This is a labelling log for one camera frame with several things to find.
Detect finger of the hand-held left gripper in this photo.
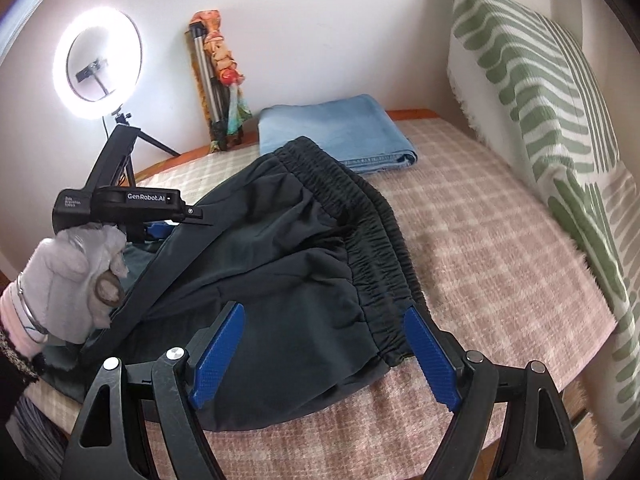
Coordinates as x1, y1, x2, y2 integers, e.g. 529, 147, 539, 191
142, 220, 174, 241

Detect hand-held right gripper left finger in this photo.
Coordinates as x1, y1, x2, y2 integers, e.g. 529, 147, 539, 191
62, 301, 247, 480

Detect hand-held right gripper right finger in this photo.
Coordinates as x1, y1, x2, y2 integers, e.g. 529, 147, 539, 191
404, 306, 586, 480

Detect black pants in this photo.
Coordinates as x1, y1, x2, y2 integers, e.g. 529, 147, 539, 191
42, 136, 431, 433

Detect person's left forearm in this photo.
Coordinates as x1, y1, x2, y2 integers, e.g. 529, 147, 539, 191
0, 272, 51, 386

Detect person's left hand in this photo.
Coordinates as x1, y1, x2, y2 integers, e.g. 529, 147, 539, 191
22, 224, 130, 346

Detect black tripod stand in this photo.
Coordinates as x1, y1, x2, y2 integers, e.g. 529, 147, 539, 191
102, 110, 182, 186

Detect pink plaid blanket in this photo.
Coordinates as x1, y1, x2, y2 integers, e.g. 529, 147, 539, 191
20, 117, 618, 480

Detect black phone clamp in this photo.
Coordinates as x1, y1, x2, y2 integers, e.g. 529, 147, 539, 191
75, 57, 114, 99

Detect silver folded tripod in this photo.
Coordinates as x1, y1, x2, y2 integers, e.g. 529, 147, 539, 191
189, 20, 232, 153

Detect colourful printed scarf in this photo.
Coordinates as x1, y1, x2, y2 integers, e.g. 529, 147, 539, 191
190, 9, 254, 137

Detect folded blue jeans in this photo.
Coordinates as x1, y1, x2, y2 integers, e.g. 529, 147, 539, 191
257, 94, 419, 175

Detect grey striped cloth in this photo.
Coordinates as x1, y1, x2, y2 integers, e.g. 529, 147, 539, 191
2, 395, 68, 480

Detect green striped white pillow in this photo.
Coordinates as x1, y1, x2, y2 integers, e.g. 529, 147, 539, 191
446, 0, 640, 428

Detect white ring light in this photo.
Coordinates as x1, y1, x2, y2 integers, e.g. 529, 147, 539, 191
52, 8, 151, 121

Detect wooden bed frame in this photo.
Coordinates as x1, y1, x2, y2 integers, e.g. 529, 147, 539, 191
132, 108, 443, 181

